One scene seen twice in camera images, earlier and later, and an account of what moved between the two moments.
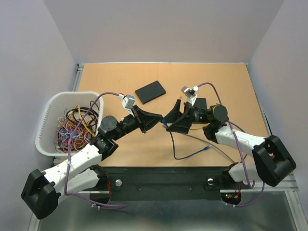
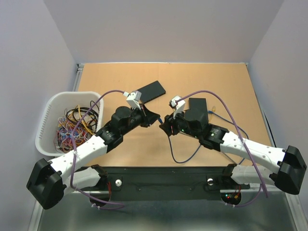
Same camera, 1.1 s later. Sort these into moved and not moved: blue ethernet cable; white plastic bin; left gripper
Moved: blue ethernet cable
Not moved: white plastic bin; left gripper
